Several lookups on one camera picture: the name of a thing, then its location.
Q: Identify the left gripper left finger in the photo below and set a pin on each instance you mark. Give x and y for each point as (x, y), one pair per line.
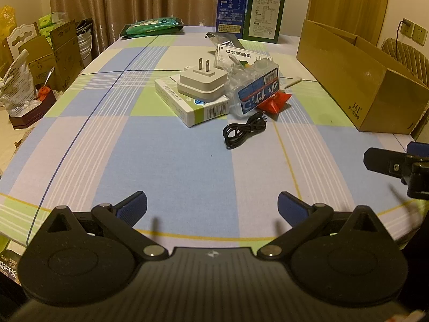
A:
(117, 223)

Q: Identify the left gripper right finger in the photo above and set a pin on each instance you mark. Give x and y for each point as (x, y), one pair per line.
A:
(305, 220)

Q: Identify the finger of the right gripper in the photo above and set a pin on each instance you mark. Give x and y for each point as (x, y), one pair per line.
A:
(390, 163)
(417, 149)

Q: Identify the red small packet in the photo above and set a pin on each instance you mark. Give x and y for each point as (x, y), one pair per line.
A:
(275, 104)

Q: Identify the white green medicine box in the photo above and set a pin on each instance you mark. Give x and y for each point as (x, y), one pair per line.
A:
(191, 111)

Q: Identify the white plastic spoon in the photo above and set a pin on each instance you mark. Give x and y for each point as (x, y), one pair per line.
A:
(292, 82)

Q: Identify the clear blue label packet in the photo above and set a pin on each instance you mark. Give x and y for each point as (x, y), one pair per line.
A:
(246, 96)

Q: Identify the white power adapter plug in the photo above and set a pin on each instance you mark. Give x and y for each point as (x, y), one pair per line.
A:
(202, 82)

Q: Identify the green white spray box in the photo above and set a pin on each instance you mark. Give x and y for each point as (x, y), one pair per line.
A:
(226, 56)

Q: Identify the silver foil bag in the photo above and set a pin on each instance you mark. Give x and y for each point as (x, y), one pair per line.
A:
(224, 39)

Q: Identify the clear bag metal rack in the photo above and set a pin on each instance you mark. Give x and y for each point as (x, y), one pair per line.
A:
(242, 71)

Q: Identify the large cardboard box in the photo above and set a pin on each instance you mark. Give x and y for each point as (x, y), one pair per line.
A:
(375, 91)

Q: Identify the quilted brown chair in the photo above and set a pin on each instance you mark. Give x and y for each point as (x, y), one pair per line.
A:
(415, 61)

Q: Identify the checkered tablecloth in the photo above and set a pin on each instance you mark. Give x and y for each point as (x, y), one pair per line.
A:
(111, 135)

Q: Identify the dark wooden tray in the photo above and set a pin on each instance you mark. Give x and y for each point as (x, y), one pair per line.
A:
(34, 114)

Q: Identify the wooden door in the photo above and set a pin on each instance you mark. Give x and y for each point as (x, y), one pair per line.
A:
(360, 17)

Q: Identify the silver crumpled bag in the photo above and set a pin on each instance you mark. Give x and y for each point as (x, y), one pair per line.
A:
(17, 87)

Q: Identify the brown cardboard boxes stack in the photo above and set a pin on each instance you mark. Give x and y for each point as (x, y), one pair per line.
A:
(57, 62)

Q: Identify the green wipes pack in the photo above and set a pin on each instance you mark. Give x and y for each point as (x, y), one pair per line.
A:
(152, 27)

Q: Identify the dark green carton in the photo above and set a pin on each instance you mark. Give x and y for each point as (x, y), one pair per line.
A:
(263, 20)

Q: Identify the white cutout cardboard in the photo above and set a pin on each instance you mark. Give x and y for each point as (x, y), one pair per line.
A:
(19, 36)

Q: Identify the green tissue packs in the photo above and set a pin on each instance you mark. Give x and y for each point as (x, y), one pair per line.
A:
(51, 21)

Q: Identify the beige curtain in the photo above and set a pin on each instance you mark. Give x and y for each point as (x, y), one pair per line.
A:
(134, 3)

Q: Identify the yellow plastic bag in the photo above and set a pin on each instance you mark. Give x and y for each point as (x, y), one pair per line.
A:
(7, 21)

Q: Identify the blue tall carton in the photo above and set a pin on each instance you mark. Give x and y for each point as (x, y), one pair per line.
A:
(230, 17)

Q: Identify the wall power socket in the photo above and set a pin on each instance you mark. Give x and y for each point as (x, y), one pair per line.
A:
(407, 28)

